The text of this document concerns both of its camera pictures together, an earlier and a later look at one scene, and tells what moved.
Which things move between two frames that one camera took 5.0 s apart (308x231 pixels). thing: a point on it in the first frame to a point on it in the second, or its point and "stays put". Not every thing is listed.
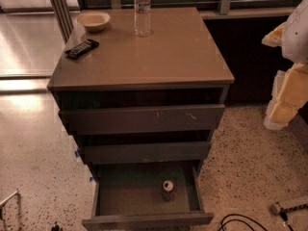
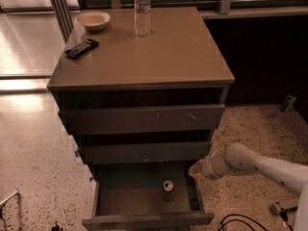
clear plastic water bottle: (142, 11) stays put
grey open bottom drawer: (148, 194) stays put
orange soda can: (166, 192) stays put
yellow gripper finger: (289, 95) to (213, 166)
